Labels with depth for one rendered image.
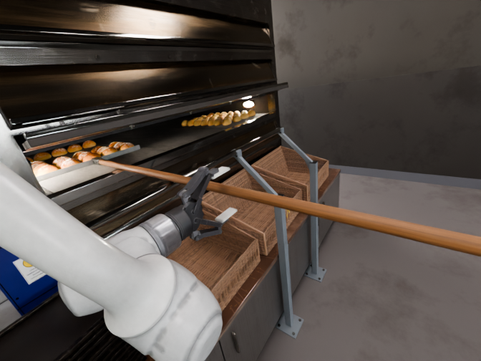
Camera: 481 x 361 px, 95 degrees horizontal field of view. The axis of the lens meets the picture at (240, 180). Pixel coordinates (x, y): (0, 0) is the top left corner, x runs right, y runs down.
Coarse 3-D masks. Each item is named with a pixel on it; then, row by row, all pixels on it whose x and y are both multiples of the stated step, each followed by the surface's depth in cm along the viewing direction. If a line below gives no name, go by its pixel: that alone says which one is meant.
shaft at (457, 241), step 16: (160, 176) 83; (176, 176) 78; (224, 192) 64; (240, 192) 61; (256, 192) 58; (288, 208) 52; (304, 208) 50; (320, 208) 48; (336, 208) 46; (352, 224) 44; (368, 224) 42; (384, 224) 40; (400, 224) 39; (416, 224) 39; (416, 240) 38; (432, 240) 36; (448, 240) 35; (464, 240) 34; (480, 240) 34; (480, 256) 34
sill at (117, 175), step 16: (272, 112) 210; (240, 128) 170; (192, 144) 135; (208, 144) 146; (144, 160) 115; (160, 160) 119; (112, 176) 100; (128, 176) 106; (64, 192) 88; (80, 192) 91
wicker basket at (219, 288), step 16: (224, 224) 124; (192, 240) 134; (208, 240) 140; (224, 240) 130; (240, 240) 122; (256, 240) 114; (176, 256) 124; (192, 256) 130; (208, 256) 128; (224, 256) 126; (240, 256) 104; (256, 256) 116; (192, 272) 119; (208, 272) 117; (224, 272) 115; (240, 272) 105; (208, 288) 107; (224, 288) 95; (224, 304) 97
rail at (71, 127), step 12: (276, 84) 177; (216, 96) 126; (228, 96) 133; (156, 108) 97; (168, 108) 102; (96, 120) 80; (108, 120) 83; (36, 132) 67; (48, 132) 69; (60, 132) 72
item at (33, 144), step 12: (240, 96) 142; (252, 96) 163; (180, 108) 107; (192, 108) 112; (204, 108) 140; (120, 120) 86; (132, 120) 90; (144, 120) 93; (72, 132) 74; (84, 132) 77; (96, 132) 80; (24, 144) 70; (36, 144) 67; (48, 144) 72
